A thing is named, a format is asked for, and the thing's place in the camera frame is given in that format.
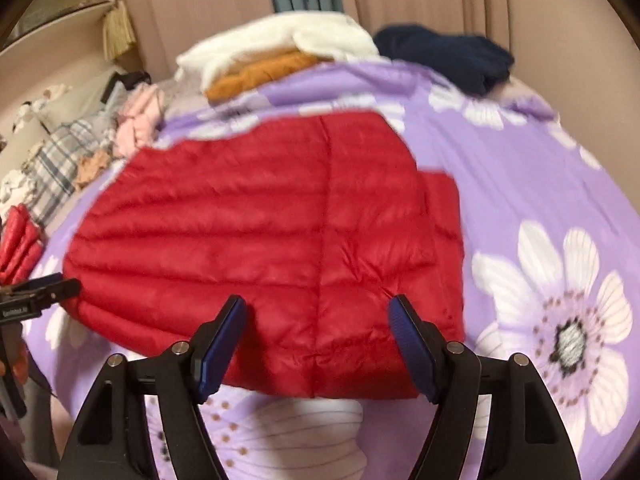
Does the orange folded garment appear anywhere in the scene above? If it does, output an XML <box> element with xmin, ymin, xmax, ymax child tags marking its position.
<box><xmin>204</xmin><ymin>51</ymin><xmax>326</xmax><ymax>102</ymax></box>

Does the plaid grey shirt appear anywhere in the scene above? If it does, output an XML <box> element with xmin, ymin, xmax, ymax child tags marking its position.
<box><xmin>27</xmin><ymin>112</ymin><xmax>116</xmax><ymax>228</ymax></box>

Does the tan small cloth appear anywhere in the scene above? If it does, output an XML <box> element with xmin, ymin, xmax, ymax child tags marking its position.
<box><xmin>74</xmin><ymin>148</ymin><xmax>113</xmax><ymax>191</ymax></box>

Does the navy blue garment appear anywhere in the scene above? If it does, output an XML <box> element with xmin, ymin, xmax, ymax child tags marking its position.
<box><xmin>373</xmin><ymin>24</ymin><xmax>514</xmax><ymax>96</ymax></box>

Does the yellow hanging cloth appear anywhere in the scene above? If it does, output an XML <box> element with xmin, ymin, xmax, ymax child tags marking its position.
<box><xmin>102</xmin><ymin>0</ymin><xmax>137</xmax><ymax>61</ymax></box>

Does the purple floral bed sheet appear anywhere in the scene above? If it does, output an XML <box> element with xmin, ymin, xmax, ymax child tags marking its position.
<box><xmin>25</xmin><ymin>62</ymin><xmax>639</xmax><ymax>479</ymax></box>

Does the red puffer jacket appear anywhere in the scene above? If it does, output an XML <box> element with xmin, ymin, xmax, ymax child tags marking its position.
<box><xmin>63</xmin><ymin>110</ymin><xmax>464</xmax><ymax>399</ymax></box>

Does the white wall shelf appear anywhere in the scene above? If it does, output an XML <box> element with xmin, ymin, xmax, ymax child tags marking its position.
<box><xmin>0</xmin><ymin>0</ymin><xmax>122</xmax><ymax>57</ymax></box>

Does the folded red puffer garment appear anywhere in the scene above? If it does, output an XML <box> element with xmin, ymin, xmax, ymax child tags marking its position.
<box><xmin>0</xmin><ymin>204</ymin><xmax>44</xmax><ymax>286</ymax></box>

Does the white fleece garment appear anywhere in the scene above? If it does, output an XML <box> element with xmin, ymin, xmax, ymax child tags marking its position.
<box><xmin>175</xmin><ymin>11</ymin><xmax>380</xmax><ymax>91</ymax></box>

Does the pink garment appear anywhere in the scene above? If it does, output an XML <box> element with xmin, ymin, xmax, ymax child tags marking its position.
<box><xmin>113</xmin><ymin>84</ymin><xmax>165</xmax><ymax>158</ymax></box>

